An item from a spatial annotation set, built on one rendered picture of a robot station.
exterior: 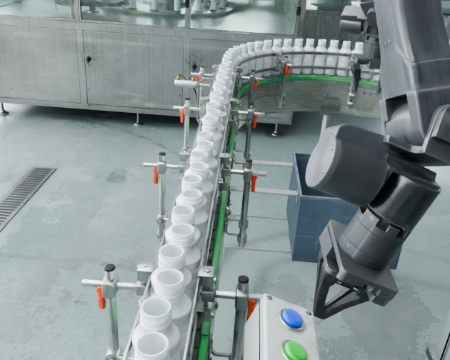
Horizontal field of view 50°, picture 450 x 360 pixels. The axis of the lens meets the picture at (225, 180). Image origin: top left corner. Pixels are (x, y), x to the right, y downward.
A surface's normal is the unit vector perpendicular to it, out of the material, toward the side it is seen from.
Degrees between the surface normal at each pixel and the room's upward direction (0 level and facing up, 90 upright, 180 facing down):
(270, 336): 20
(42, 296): 0
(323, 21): 90
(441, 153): 64
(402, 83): 96
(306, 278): 0
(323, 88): 90
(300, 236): 90
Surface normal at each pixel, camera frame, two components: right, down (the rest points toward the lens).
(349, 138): 0.22, 0.01
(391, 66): -0.96, 0.17
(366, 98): -0.37, 0.39
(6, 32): -0.07, 0.44
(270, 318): 0.40, -0.81
